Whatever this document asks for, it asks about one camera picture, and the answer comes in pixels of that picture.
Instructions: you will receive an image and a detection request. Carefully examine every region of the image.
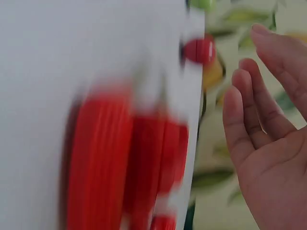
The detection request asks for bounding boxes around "person's right hand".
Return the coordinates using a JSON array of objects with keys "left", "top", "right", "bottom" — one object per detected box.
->
[{"left": 222, "top": 23, "right": 307, "bottom": 230}]

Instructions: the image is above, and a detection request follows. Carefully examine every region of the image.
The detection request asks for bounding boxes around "red toy tomato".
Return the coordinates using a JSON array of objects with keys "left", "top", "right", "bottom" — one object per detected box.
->
[{"left": 184, "top": 37, "right": 217, "bottom": 65}]

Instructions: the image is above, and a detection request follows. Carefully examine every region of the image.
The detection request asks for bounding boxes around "red ribbed plastic basket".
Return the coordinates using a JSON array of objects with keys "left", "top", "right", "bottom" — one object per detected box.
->
[{"left": 63, "top": 88, "right": 190, "bottom": 230}]

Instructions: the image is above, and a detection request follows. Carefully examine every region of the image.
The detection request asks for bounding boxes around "green toy fruit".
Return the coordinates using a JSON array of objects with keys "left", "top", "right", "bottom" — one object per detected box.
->
[{"left": 189, "top": 0, "right": 216, "bottom": 12}]

